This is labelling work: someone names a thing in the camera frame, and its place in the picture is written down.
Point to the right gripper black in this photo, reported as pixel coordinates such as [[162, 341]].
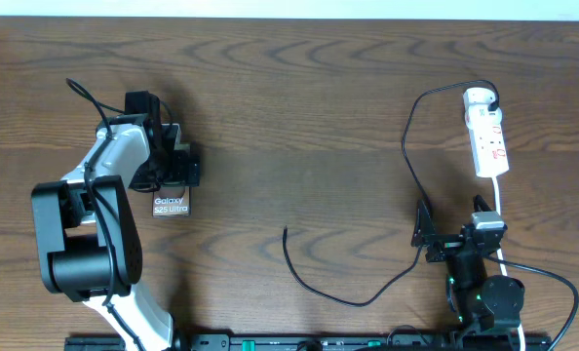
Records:
[[425, 236]]

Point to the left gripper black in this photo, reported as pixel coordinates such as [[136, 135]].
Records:
[[183, 168]]

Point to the bronze Galaxy smartphone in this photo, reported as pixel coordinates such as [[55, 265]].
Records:
[[171, 201]]

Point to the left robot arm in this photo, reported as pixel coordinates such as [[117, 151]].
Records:
[[87, 241]]

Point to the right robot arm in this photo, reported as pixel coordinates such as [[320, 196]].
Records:
[[487, 306]]

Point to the white charger adapter plug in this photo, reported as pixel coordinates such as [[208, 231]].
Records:
[[478, 95]]

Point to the white power strip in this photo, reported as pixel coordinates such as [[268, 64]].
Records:
[[487, 140]]

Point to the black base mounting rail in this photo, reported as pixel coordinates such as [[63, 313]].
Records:
[[401, 340]]

